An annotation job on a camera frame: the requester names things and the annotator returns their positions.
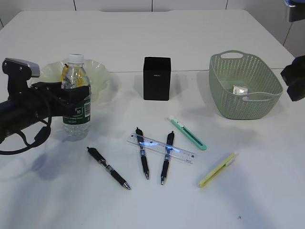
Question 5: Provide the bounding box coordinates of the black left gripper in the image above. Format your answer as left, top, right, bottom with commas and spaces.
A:
1, 61, 90, 134

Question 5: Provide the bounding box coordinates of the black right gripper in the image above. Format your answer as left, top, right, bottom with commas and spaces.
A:
281, 55, 305, 102

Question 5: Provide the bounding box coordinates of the yellow pear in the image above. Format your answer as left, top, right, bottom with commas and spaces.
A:
60, 63, 88, 89

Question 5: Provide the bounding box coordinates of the clear water bottle green label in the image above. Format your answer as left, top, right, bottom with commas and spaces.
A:
61, 54, 91, 138

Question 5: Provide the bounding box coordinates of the yellow green pen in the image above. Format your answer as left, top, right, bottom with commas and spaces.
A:
198, 153, 238, 188

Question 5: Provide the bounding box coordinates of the green utility knife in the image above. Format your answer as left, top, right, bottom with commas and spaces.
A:
168, 116, 207, 151

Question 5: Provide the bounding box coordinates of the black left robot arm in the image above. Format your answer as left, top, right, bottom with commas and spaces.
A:
0, 58, 90, 140

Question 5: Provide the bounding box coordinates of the pale green wavy glass plate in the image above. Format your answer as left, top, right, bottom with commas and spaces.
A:
31, 58, 111, 107

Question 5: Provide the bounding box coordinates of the black pen far left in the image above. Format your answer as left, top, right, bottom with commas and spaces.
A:
87, 147, 131, 190

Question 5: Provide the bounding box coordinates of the black pen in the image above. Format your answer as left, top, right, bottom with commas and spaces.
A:
87, 147, 131, 190
161, 131, 174, 185
135, 127, 149, 179

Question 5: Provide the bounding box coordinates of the green plastic woven basket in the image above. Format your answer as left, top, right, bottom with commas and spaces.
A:
209, 50, 283, 120

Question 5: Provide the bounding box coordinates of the black pen middle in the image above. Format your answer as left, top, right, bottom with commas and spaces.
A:
135, 127, 149, 179

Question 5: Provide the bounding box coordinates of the black square pen holder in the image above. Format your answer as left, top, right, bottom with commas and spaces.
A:
143, 57, 171, 101

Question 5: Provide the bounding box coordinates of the black pen right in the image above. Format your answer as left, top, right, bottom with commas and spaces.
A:
161, 131, 174, 185

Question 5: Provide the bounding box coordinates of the clear plastic ruler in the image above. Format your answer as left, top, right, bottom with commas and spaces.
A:
127, 133, 197, 164

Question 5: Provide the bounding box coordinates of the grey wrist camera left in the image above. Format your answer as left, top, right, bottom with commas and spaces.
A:
5, 58, 40, 78

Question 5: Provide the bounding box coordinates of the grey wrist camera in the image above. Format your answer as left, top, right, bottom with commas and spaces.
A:
284, 0, 305, 22
5, 58, 40, 78

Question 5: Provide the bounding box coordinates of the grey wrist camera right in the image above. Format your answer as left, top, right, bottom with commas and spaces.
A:
284, 0, 305, 22

